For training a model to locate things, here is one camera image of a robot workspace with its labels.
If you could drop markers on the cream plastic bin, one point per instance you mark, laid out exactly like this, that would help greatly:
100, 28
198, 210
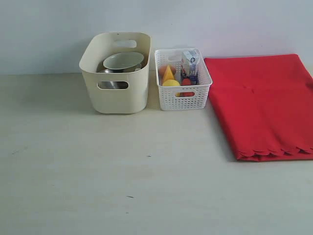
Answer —
108, 101

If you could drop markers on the yellow lemon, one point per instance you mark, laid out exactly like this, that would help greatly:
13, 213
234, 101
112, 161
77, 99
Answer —
169, 84

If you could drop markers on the white perforated plastic basket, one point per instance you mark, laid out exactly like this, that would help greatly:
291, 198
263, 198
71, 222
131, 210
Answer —
170, 101

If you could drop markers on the red table cloth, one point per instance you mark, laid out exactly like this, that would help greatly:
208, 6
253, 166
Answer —
264, 105

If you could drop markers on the brown egg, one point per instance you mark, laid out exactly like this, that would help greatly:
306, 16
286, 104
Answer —
162, 69

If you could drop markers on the pale green ceramic bowl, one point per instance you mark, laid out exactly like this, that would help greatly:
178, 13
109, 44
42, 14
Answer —
124, 62

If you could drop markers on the orange carrot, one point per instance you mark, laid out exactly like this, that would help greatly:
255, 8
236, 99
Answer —
186, 82

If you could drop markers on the stainless steel cup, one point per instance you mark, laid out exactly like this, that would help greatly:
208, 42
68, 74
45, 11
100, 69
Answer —
114, 85

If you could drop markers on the yellow cheese wedge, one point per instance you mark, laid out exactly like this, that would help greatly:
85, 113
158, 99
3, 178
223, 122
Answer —
168, 74

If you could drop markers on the small milk carton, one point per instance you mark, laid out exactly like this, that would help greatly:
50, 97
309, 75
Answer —
189, 62

